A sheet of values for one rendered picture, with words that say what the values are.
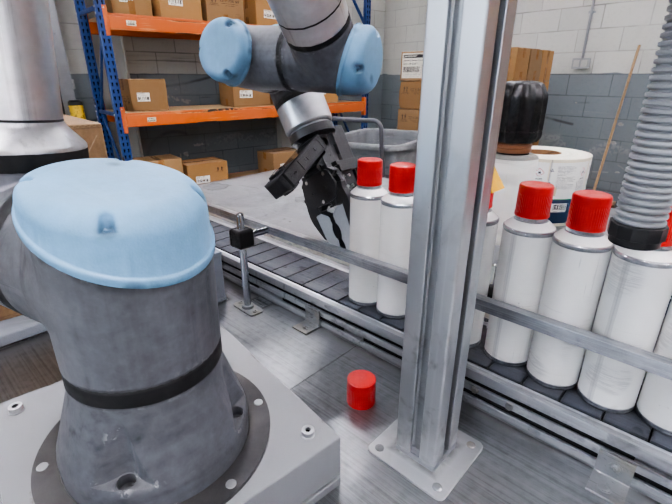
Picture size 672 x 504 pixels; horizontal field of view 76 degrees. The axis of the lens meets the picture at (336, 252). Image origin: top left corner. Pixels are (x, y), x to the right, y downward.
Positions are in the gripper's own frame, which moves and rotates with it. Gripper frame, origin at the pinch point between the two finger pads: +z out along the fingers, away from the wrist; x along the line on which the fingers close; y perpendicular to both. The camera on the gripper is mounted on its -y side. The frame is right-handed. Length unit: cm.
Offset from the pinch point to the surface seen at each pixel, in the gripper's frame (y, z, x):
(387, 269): -4.1, 2.8, -9.8
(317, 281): -1.3, 1.9, 7.6
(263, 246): 2.4, -7.3, 23.7
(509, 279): -2.3, 7.7, -23.7
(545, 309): -2.4, 11.4, -26.2
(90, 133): -21.1, -31.4, 20.4
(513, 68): 316, -80, 78
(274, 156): 245, -112, 301
